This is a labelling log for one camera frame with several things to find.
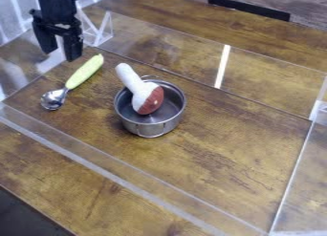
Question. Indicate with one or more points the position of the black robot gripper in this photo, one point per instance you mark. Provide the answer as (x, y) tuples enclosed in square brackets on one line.
[(54, 18)]

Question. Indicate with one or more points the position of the plush mushroom toy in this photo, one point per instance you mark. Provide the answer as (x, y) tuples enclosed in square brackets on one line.
[(149, 93)]

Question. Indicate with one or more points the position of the small steel pot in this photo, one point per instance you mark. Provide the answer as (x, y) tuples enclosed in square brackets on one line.
[(157, 124)]

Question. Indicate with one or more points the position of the black strip on table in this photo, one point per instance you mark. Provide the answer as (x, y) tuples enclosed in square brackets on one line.
[(281, 15)]

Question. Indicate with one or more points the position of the clear acrylic triangular bracket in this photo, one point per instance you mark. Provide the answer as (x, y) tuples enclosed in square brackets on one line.
[(96, 35)]

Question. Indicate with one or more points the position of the clear acrylic enclosure wall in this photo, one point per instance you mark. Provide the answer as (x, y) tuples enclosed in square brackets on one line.
[(182, 203)]

